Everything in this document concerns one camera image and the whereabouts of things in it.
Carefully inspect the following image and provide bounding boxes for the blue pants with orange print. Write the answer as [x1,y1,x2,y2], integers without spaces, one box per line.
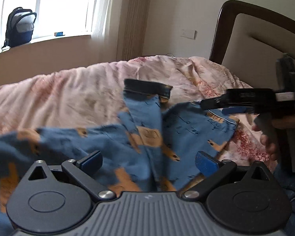
[0,79,237,235]

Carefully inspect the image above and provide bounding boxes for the person's right hand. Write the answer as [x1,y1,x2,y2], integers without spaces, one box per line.
[260,134,279,161]

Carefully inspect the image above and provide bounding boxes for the dark wooden padded headboard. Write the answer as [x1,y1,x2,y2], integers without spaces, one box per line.
[209,0,295,74]

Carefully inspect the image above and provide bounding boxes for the pink floral bed cover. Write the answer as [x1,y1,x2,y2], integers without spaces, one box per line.
[0,56,276,169]

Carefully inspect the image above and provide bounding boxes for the beige right curtain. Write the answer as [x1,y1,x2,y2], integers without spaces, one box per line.
[90,0,151,63]

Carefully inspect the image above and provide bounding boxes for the small blue box on sill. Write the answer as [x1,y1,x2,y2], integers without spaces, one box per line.
[54,31,64,37]

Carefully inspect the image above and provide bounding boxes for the dark blue grey backpack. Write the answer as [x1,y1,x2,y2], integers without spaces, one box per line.
[2,7,37,49]

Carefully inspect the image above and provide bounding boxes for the white framed window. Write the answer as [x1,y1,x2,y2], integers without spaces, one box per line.
[0,0,96,53]

